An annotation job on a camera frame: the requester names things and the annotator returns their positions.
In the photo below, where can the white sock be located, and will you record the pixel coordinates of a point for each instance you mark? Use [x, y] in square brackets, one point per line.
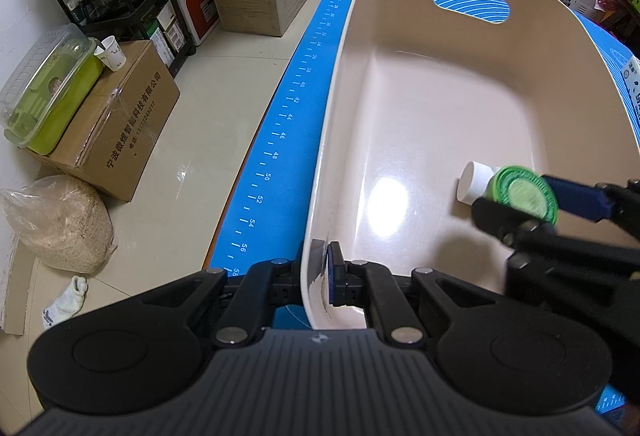
[67, 301]

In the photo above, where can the blue silicone mat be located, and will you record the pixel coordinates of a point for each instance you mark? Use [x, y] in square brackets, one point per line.
[295, 116]

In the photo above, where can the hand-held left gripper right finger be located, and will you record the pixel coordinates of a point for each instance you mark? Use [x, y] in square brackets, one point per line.
[331, 273]

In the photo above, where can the beige plastic basket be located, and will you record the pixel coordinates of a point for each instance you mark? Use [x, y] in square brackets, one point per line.
[425, 116]

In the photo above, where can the green container with clear lid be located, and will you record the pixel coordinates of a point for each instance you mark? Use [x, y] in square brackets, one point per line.
[55, 91]

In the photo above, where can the small printed white box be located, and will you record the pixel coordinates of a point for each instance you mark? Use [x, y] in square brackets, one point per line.
[167, 31]

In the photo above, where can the round green lid container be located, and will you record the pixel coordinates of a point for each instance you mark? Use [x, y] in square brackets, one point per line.
[525, 193]

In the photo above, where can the white paper cup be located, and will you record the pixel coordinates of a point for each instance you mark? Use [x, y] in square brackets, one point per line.
[112, 56]

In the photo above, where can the clear bag of grain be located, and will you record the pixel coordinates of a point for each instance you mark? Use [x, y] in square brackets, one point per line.
[55, 226]

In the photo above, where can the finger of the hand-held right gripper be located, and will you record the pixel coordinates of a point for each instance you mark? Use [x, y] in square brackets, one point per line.
[500, 216]
[575, 198]

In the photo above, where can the printed brown cardboard box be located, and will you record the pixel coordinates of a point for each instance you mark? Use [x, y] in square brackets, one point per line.
[125, 126]

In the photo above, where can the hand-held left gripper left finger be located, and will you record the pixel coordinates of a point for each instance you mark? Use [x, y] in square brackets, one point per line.
[287, 277]

